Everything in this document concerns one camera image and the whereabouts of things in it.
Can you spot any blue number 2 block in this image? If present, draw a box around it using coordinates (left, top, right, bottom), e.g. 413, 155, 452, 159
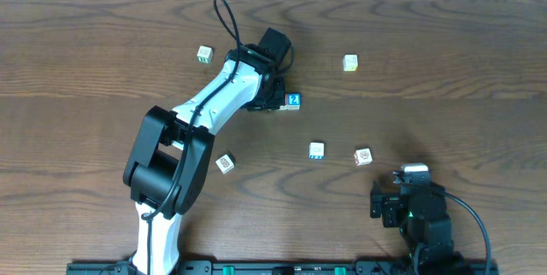
285, 93, 301, 110

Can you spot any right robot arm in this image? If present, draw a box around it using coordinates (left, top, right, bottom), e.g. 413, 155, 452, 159
370, 171, 473, 275

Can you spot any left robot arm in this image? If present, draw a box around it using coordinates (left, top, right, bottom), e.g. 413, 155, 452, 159
123, 42, 294, 274

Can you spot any wooden block blue edge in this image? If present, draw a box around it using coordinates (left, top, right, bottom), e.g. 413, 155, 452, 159
309, 142, 325, 160

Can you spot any wooden block red drawing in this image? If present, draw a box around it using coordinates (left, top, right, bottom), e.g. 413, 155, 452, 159
354, 148, 373, 166

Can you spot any green letter R block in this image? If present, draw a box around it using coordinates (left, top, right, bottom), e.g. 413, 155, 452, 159
197, 45, 214, 64

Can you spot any wooden block black edge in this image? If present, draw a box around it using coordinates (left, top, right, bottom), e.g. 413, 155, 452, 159
215, 152, 235, 174

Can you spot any yellow-edged wooden block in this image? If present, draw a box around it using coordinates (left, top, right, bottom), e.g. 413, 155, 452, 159
343, 55, 358, 72

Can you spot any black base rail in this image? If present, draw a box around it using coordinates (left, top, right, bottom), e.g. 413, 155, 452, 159
66, 259, 500, 275

